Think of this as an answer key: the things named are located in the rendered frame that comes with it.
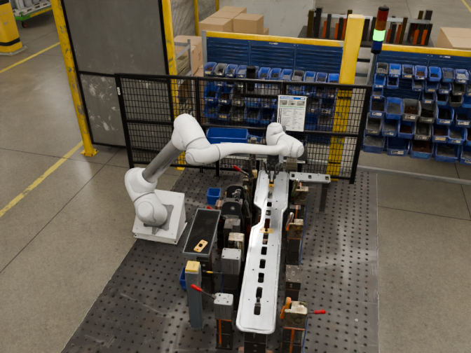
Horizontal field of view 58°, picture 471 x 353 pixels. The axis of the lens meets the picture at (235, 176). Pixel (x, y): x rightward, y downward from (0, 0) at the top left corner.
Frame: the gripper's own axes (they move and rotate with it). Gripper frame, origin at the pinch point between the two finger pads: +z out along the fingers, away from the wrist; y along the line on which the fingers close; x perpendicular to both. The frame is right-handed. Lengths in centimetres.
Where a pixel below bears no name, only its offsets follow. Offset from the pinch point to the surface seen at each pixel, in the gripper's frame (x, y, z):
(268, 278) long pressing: -84, 4, 7
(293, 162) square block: 24.2, 14.1, 0.6
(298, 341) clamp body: -108, 22, 24
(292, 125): 54, 12, -14
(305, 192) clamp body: -8.2, 22.9, 3.4
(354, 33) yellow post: 58, 48, -83
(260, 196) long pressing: -12.6, -6.5, 6.6
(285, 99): 54, 5, -35
